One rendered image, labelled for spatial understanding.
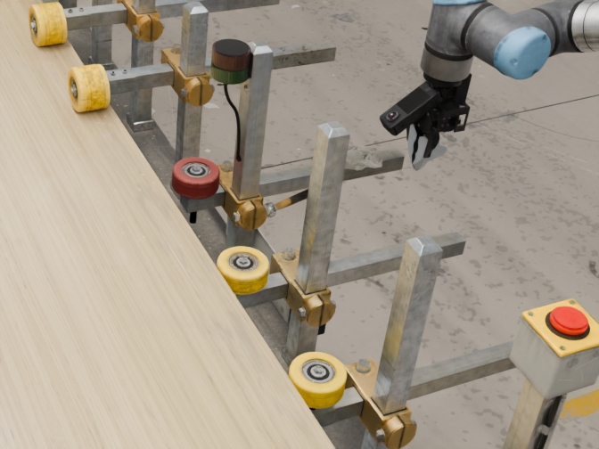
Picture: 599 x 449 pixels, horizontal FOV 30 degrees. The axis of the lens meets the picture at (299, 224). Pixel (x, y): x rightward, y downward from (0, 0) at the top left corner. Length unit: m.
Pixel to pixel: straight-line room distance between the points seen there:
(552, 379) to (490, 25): 0.85
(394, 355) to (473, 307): 1.63
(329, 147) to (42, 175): 0.54
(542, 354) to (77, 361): 0.65
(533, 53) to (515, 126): 2.09
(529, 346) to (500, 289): 2.01
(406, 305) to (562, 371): 0.32
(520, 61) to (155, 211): 0.64
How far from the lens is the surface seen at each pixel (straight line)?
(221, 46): 1.75
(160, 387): 1.51
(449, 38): 1.97
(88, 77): 2.01
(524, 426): 1.31
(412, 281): 1.43
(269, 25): 4.38
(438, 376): 1.68
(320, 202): 1.62
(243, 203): 1.89
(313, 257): 1.69
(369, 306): 3.06
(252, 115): 1.81
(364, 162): 2.04
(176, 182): 1.88
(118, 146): 1.96
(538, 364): 1.22
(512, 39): 1.88
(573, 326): 1.20
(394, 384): 1.56
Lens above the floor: 1.98
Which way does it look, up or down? 37 degrees down
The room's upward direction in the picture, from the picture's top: 8 degrees clockwise
